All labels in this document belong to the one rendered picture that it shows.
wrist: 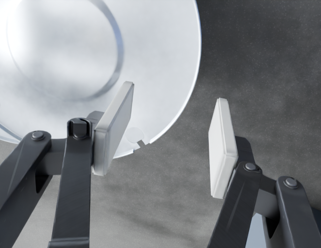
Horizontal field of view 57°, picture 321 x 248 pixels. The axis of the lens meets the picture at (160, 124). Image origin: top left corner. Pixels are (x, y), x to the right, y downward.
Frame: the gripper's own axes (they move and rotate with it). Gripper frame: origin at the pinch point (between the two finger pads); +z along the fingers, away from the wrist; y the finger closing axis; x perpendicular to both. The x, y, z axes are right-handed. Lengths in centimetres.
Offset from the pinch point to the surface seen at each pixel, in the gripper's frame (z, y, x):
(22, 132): 14.0, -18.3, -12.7
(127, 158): 37.3, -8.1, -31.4
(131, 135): 13.9, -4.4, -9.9
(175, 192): 37, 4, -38
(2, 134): 14.8, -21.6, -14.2
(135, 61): 13.9, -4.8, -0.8
